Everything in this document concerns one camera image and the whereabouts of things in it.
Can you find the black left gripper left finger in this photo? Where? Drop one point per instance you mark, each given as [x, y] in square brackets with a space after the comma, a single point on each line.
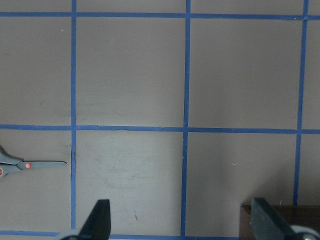
[98, 224]

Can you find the grey scissors orange rivet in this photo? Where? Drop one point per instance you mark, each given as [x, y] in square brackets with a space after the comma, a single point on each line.
[10, 164]

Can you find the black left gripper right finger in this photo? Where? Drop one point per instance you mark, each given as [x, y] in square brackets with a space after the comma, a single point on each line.
[267, 224]

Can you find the dark brown drawer cabinet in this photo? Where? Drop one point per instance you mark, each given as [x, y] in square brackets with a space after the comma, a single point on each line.
[302, 215]

